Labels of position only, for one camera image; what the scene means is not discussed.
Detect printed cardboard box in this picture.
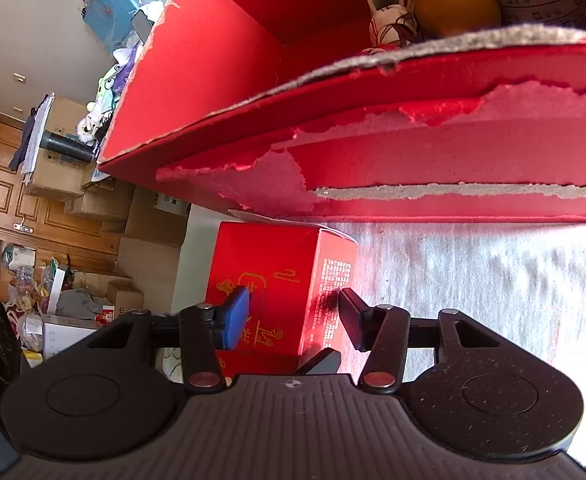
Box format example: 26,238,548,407
123,187,190,248

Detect orange brown ball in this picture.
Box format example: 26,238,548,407
413,0,502,40

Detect blue bag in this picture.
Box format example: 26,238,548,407
82,0,141,53

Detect black cylinder flask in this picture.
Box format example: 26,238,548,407
40,130,96,163

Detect hanging clothes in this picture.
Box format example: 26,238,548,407
8,92,56,176

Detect pile of colourful clutter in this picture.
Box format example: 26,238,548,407
0,242,74,321

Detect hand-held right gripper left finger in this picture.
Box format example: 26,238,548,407
80,286,251,393

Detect large red cardboard box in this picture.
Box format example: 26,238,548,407
97,0,586,223

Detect pile of plush toys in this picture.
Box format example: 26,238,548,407
76,40,146,146

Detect plain cardboard box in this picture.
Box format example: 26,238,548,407
116,237,181,311

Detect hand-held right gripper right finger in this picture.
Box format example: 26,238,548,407
337,287,502,395

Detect small open cardboard box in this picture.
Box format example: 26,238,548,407
104,280,146,320

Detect pale printed bed sheet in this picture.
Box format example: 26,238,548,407
155,205,586,466

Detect flat cardboard box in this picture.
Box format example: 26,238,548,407
64,177,136,223

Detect small red gold-printed box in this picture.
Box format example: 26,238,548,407
204,220,359,378

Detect grey cloth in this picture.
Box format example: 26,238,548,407
56,287,114,318

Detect white box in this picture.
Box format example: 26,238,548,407
40,315,109,361

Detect small white ceramic vase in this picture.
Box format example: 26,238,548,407
366,0,421,53

